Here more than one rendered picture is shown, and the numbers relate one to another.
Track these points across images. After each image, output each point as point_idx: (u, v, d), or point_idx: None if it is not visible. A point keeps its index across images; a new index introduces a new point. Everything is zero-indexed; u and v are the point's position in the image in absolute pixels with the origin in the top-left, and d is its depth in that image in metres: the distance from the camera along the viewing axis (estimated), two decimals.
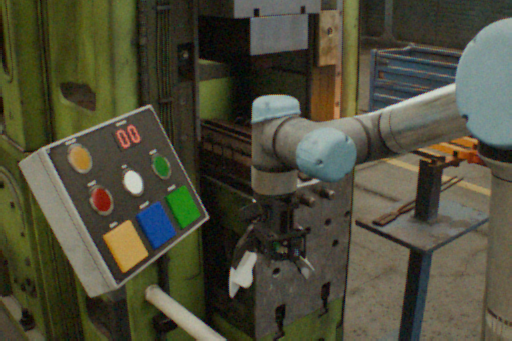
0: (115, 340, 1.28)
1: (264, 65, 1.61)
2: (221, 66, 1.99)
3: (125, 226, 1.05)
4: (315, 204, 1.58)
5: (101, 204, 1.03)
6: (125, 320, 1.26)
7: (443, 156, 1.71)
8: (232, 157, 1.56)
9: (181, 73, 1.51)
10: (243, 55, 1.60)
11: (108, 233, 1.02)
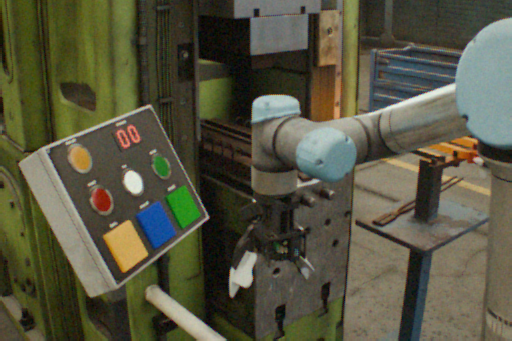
0: (115, 340, 1.28)
1: (264, 65, 1.61)
2: (221, 66, 1.99)
3: (125, 226, 1.05)
4: (315, 204, 1.58)
5: (101, 204, 1.03)
6: (125, 320, 1.26)
7: (443, 156, 1.71)
8: (232, 157, 1.56)
9: (181, 73, 1.51)
10: (243, 55, 1.60)
11: (108, 233, 1.02)
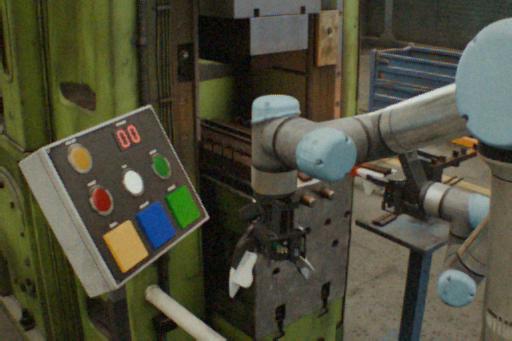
0: (115, 340, 1.28)
1: (264, 65, 1.61)
2: (221, 66, 1.99)
3: (125, 226, 1.05)
4: (315, 204, 1.58)
5: (101, 204, 1.03)
6: (125, 320, 1.26)
7: (443, 156, 1.71)
8: (232, 157, 1.56)
9: (181, 73, 1.51)
10: (243, 55, 1.60)
11: (108, 233, 1.02)
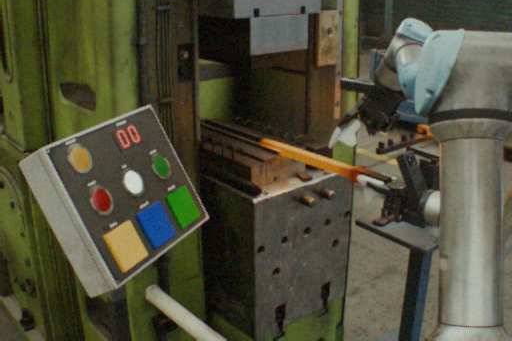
0: (115, 340, 1.28)
1: (264, 65, 1.61)
2: (221, 66, 1.99)
3: (125, 226, 1.05)
4: (315, 204, 1.58)
5: (101, 204, 1.03)
6: (125, 320, 1.26)
7: None
8: (232, 157, 1.56)
9: (181, 73, 1.51)
10: (243, 55, 1.60)
11: (108, 233, 1.02)
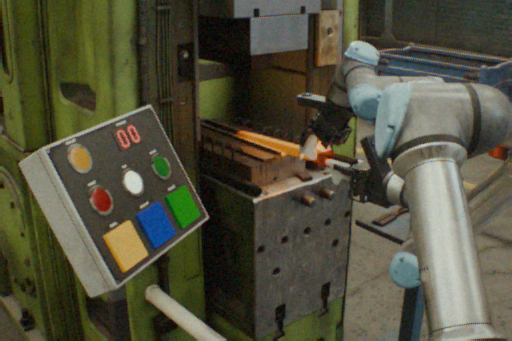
0: (115, 340, 1.28)
1: (264, 65, 1.61)
2: (221, 66, 1.99)
3: (125, 226, 1.05)
4: (315, 204, 1.58)
5: (101, 204, 1.03)
6: (125, 320, 1.26)
7: None
8: (232, 157, 1.56)
9: (181, 73, 1.51)
10: (243, 55, 1.60)
11: (108, 233, 1.02)
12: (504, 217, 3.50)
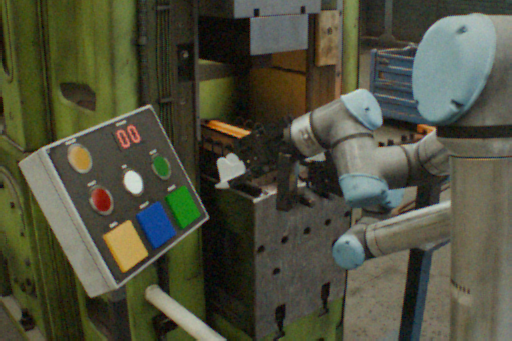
0: (115, 340, 1.28)
1: (264, 65, 1.61)
2: (221, 66, 1.99)
3: (125, 226, 1.05)
4: (315, 204, 1.58)
5: (101, 204, 1.03)
6: (125, 320, 1.26)
7: None
8: None
9: (181, 73, 1.51)
10: (243, 55, 1.60)
11: (108, 233, 1.02)
12: None
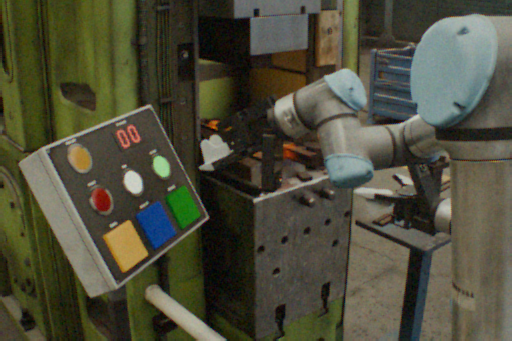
0: (115, 340, 1.28)
1: (264, 65, 1.61)
2: (221, 66, 1.99)
3: (125, 226, 1.05)
4: (315, 204, 1.58)
5: (101, 204, 1.03)
6: (125, 320, 1.26)
7: (443, 156, 1.71)
8: None
9: (181, 73, 1.51)
10: (243, 55, 1.60)
11: (108, 233, 1.02)
12: None
